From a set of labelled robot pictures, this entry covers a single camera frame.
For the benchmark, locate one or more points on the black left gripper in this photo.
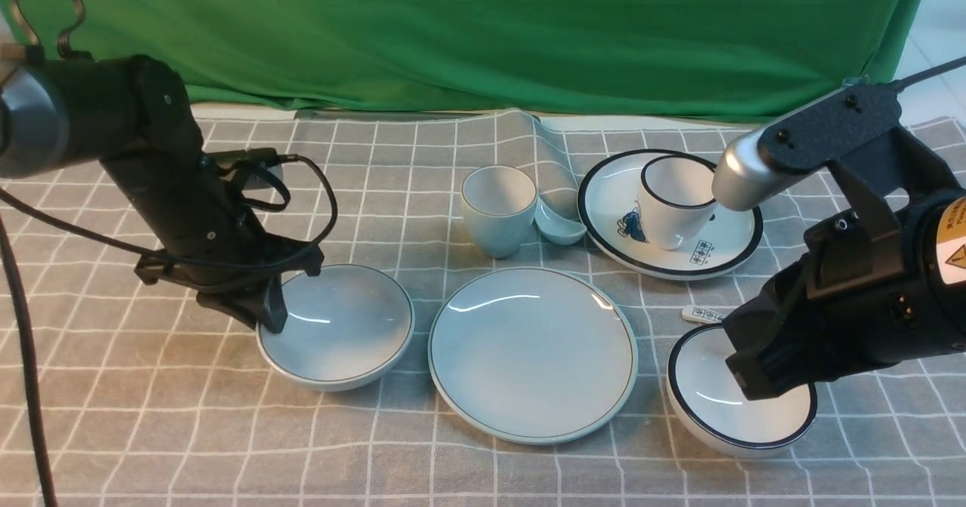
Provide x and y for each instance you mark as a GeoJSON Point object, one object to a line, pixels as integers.
{"type": "Point", "coordinates": [220, 250]}

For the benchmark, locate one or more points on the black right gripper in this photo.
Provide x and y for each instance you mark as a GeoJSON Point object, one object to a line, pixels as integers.
{"type": "Point", "coordinates": [821, 320]}

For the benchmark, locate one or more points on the light blue bowl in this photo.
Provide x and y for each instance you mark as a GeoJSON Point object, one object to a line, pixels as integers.
{"type": "Point", "coordinates": [345, 328]}

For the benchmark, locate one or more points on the light blue cup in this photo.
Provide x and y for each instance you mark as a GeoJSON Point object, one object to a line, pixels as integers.
{"type": "Point", "coordinates": [498, 204]}

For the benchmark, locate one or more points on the light blue spoon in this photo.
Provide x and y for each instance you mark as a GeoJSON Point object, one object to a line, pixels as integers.
{"type": "Point", "coordinates": [556, 228]}

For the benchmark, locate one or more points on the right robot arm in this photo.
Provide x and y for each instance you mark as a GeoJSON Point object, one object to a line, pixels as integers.
{"type": "Point", "coordinates": [903, 198]}

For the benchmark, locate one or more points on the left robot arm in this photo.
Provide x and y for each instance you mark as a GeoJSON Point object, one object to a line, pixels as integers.
{"type": "Point", "coordinates": [133, 117]}

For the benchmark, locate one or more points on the white bowl dark rim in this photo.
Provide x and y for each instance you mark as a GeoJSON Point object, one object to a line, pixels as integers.
{"type": "Point", "coordinates": [711, 406]}

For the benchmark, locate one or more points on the white patterned spoon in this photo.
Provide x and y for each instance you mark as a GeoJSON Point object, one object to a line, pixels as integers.
{"type": "Point", "coordinates": [702, 315]}

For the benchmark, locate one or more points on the white cup dark rim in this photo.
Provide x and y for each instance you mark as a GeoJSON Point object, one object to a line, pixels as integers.
{"type": "Point", "coordinates": [676, 199]}

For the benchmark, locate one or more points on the white plate dark rim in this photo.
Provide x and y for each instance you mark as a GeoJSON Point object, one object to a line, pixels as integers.
{"type": "Point", "coordinates": [607, 203]}

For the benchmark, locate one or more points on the light blue plate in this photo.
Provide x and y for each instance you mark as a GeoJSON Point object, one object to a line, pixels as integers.
{"type": "Point", "coordinates": [532, 356]}

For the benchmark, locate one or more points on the grey checked tablecloth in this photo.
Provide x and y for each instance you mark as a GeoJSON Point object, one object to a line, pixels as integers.
{"type": "Point", "coordinates": [151, 400]}

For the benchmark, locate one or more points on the green backdrop cloth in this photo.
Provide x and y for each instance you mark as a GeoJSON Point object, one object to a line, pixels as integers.
{"type": "Point", "coordinates": [725, 60]}

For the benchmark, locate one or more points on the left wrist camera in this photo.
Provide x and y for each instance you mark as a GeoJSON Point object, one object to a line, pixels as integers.
{"type": "Point", "coordinates": [249, 169]}

